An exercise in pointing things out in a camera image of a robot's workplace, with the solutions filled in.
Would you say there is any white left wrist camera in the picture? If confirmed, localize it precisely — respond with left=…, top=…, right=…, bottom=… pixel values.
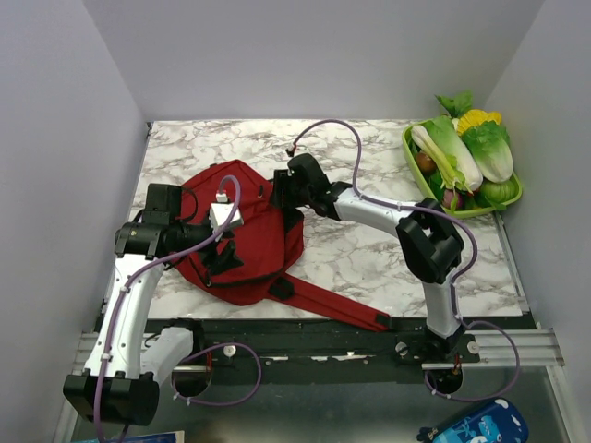
left=209, top=193, right=244, bottom=233

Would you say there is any dark blue pencil case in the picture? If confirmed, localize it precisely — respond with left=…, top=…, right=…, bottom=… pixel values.
left=416, top=398, right=530, bottom=443

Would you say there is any blue book at bottom edge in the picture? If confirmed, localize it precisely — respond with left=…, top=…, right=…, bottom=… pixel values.
left=94, top=430, right=185, bottom=443

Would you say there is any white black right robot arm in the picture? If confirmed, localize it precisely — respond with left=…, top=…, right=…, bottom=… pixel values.
left=271, top=153, right=464, bottom=362

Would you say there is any green leafy vegetable toy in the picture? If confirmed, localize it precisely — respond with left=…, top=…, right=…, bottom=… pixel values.
left=436, top=90, right=473, bottom=118

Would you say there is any yellow corn toy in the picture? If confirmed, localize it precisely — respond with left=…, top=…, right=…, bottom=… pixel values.
left=455, top=109, right=502, bottom=135

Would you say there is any white green bok choy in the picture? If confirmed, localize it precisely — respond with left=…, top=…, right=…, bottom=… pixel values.
left=410, top=115, right=483, bottom=194

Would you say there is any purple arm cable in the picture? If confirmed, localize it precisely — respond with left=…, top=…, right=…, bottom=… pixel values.
left=91, top=174, right=262, bottom=443
left=285, top=118, right=522, bottom=402

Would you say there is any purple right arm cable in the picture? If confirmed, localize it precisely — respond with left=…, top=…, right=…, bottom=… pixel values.
left=285, top=118, right=522, bottom=402

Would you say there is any purple onion toy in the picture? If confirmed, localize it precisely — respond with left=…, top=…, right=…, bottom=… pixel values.
left=441, top=189, right=464, bottom=211

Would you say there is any green vegetable basket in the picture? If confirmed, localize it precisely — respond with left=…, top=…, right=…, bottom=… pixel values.
left=402, top=124, right=523, bottom=219

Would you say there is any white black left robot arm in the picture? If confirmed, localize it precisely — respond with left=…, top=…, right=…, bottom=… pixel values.
left=63, top=175, right=243, bottom=425

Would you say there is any aluminium rail frame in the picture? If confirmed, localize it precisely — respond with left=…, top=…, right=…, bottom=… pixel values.
left=73, top=329, right=567, bottom=370

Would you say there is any red student backpack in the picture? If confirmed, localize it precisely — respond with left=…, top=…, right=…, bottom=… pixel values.
left=175, top=160, right=391, bottom=331

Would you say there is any green napa cabbage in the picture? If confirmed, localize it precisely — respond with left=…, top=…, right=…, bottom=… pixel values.
left=461, top=121, right=513, bottom=183

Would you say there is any brown mushroom toy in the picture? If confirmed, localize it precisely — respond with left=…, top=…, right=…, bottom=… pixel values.
left=415, top=151, right=437, bottom=175

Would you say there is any green round pumpkin toy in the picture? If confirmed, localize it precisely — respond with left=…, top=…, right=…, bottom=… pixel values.
left=475, top=180, right=517, bottom=210

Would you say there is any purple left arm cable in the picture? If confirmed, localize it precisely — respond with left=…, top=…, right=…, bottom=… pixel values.
left=91, top=174, right=262, bottom=443

